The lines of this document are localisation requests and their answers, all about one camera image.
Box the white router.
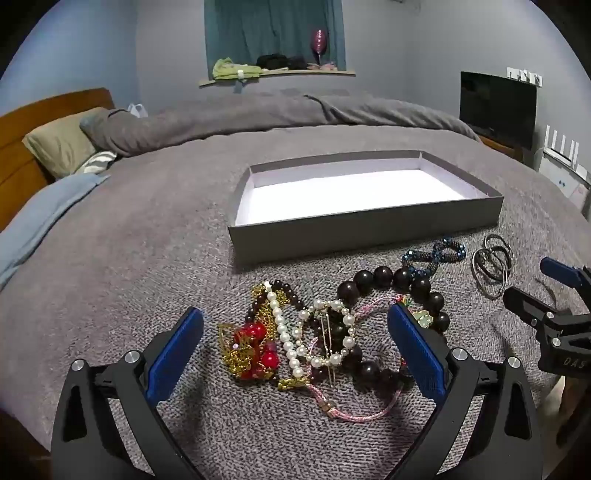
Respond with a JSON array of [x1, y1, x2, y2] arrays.
[[539, 124, 591, 183]]

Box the large black bead bracelet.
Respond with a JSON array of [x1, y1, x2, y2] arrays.
[[310, 265, 451, 393]]

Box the black cloth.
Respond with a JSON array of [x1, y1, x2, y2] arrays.
[[256, 54, 308, 71]]

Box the window sill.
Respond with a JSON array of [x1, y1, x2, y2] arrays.
[[198, 69, 357, 88]]

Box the green cloth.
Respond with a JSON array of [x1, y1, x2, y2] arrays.
[[212, 58, 263, 80]]

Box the light blue blanket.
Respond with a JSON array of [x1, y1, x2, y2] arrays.
[[0, 173, 112, 291]]

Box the thin metal bangle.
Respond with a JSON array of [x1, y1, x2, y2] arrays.
[[483, 233, 512, 261], [479, 256, 514, 299]]

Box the olive pillow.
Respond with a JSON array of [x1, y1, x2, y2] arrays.
[[22, 107, 109, 180]]

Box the grey duvet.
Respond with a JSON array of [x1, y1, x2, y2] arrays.
[[79, 91, 483, 155]]

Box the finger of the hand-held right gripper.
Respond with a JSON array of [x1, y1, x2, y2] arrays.
[[539, 257, 591, 302], [502, 286, 563, 334]]

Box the dark red small bead bracelet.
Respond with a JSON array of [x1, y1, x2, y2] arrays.
[[245, 279, 308, 324]]

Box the striped pillow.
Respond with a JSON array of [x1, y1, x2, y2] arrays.
[[74, 150, 118, 175]]

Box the grey knit blanket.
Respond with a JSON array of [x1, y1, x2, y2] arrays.
[[0, 127, 591, 480]]

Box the blue bead bracelet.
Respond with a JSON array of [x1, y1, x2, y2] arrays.
[[401, 237, 467, 280]]

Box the black flat screen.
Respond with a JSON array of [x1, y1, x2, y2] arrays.
[[459, 71, 539, 151]]

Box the white pearl bracelet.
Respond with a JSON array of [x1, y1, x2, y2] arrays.
[[268, 288, 357, 379]]

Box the wooden headboard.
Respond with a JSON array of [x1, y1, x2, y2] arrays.
[[0, 88, 115, 232]]

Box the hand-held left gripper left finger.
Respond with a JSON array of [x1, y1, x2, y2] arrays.
[[51, 306, 206, 480]]

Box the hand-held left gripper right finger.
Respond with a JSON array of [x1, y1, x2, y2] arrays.
[[387, 303, 544, 480]]

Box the teal curtain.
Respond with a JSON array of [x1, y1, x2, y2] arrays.
[[204, 0, 346, 75]]

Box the red bead gold chain bracelet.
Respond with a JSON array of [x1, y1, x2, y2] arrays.
[[218, 320, 282, 381]]

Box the white wall sockets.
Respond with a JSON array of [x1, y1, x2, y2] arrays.
[[505, 67, 544, 88]]

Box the wooden screen stand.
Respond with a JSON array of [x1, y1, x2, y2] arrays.
[[478, 134, 526, 162]]

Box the pink cord bracelet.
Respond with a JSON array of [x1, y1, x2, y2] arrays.
[[305, 295, 431, 422]]

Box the grey cardboard box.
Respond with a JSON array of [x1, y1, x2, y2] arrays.
[[228, 150, 504, 273]]

